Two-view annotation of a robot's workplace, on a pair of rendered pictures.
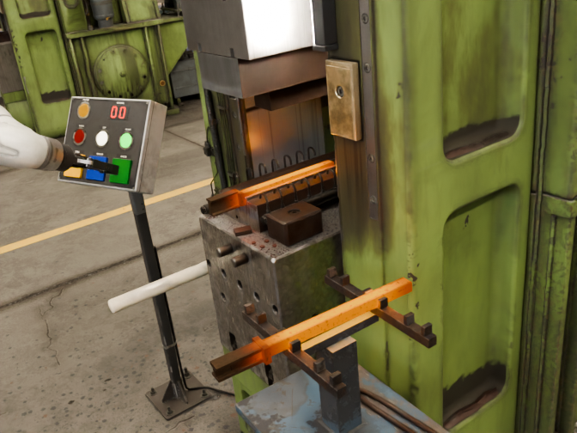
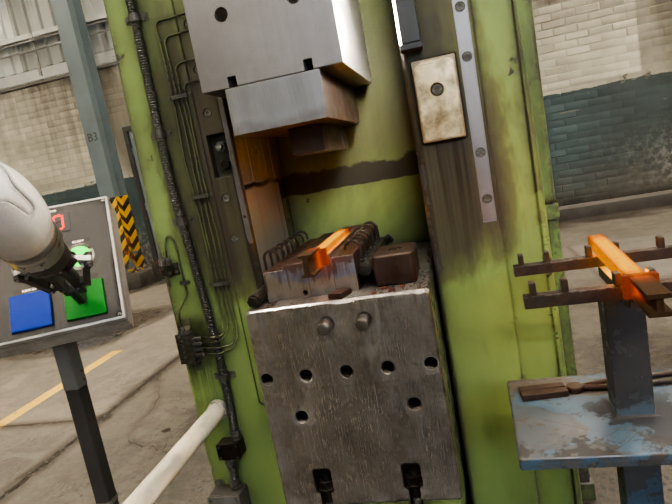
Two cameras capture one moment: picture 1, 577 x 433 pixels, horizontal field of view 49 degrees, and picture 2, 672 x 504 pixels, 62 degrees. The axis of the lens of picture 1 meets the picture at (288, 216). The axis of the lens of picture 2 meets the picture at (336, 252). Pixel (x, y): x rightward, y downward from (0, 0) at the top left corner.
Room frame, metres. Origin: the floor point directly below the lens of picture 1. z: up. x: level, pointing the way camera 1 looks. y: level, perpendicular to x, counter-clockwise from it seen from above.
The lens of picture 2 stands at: (0.67, 0.89, 1.18)
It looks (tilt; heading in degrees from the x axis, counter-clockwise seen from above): 9 degrees down; 316
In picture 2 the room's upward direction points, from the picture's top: 11 degrees counter-clockwise
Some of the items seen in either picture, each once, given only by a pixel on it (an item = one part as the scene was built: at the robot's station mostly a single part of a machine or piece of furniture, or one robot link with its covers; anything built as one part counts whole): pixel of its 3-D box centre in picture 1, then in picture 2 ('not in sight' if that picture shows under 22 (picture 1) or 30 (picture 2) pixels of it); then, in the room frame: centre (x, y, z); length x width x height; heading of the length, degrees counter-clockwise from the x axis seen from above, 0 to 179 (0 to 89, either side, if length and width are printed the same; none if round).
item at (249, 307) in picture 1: (298, 293); (540, 270); (1.12, 0.00, 0.94); 0.23 x 0.06 x 0.02; 121
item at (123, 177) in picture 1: (121, 171); (85, 300); (1.82, 0.49, 1.01); 0.07 x 0.05 x 0.07; 58
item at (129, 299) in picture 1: (173, 281); (177, 457); (1.79, 0.40, 0.62); 0.44 x 0.05 x 0.05; 123
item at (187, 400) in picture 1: (177, 386); not in sight; (1.98, 0.51, 0.05); 0.22 x 0.22 x 0.09; 33
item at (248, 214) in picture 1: (300, 185); (329, 256); (1.67, -0.04, 0.96); 0.42 x 0.20 x 0.09; 123
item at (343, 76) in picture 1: (343, 100); (438, 99); (1.36, -0.15, 1.27); 0.09 x 0.02 x 0.17; 33
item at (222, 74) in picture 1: (288, 57); (301, 108); (1.67, -0.04, 1.32); 0.42 x 0.20 x 0.10; 123
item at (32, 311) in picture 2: (98, 168); (31, 311); (1.87, 0.58, 1.01); 0.07 x 0.05 x 0.07; 58
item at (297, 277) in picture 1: (322, 271); (370, 354); (1.63, -0.08, 0.69); 0.56 x 0.38 x 0.45; 123
